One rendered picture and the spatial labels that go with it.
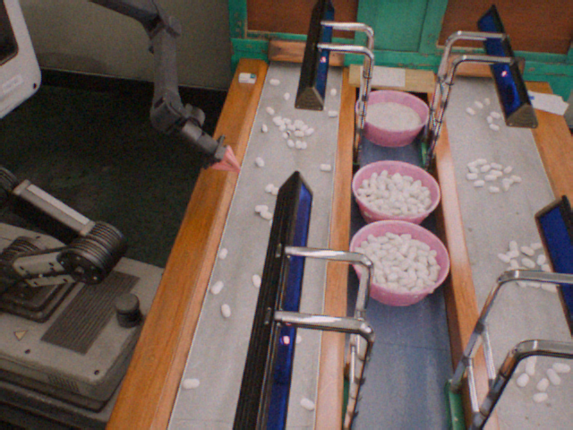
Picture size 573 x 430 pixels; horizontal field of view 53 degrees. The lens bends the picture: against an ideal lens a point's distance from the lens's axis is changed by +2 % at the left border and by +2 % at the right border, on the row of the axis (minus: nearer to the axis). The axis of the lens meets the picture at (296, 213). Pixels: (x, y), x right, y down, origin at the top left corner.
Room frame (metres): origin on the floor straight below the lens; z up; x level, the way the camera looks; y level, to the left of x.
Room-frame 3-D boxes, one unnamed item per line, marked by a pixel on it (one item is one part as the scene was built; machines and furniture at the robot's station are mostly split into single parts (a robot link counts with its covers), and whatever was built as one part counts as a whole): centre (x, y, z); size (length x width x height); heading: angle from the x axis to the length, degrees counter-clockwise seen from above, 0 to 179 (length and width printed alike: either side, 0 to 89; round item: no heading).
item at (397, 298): (1.05, -0.28, 0.72); 0.27 x 0.27 x 0.10
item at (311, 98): (1.62, -0.04, 1.08); 0.62 x 0.08 x 0.07; 176
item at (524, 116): (1.58, -0.60, 1.08); 0.62 x 0.08 x 0.07; 176
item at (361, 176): (1.33, -0.30, 0.72); 0.27 x 0.27 x 0.10
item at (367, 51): (1.61, -0.12, 0.90); 0.20 x 0.19 x 0.45; 176
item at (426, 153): (1.58, -0.52, 0.90); 0.20 x 0.19 x 0.45; 176
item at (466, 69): (2.02, -0.68, 0.83); 0.30 x 0.06 x 0.07; 86
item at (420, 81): (1.99, -0.34, 0.77); 0.33 x 0.15 x 0.01; 86
